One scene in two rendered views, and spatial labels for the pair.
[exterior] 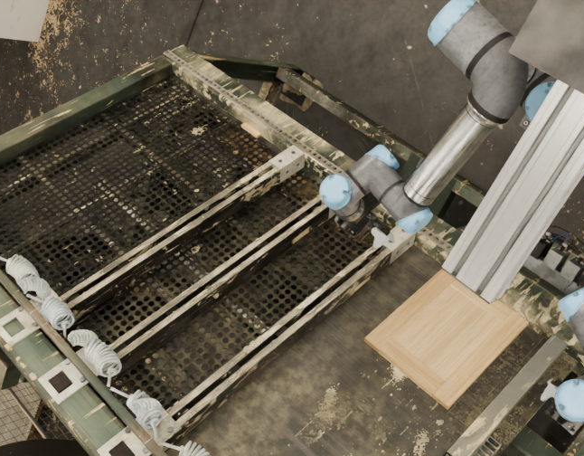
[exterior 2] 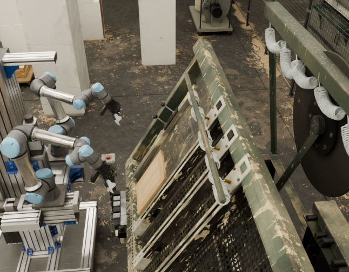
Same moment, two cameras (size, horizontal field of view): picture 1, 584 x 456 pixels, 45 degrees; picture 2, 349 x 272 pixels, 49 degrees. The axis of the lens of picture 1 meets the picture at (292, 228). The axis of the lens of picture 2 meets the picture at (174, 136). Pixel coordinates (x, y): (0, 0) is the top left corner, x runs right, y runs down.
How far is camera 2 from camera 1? 270 cm
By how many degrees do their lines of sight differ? 81
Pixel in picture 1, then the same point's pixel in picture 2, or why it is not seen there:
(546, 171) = (21, 54)
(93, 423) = (225, 117)
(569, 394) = (95, 86)
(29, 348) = (240, 154)
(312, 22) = not seen: outside the picture
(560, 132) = (12, 55)
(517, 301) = (132, 190)
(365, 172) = (75, 153)
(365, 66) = not seen: outside the picture
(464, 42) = (13, 133)
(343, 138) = not seen: outside the picture
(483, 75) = (22, 127)
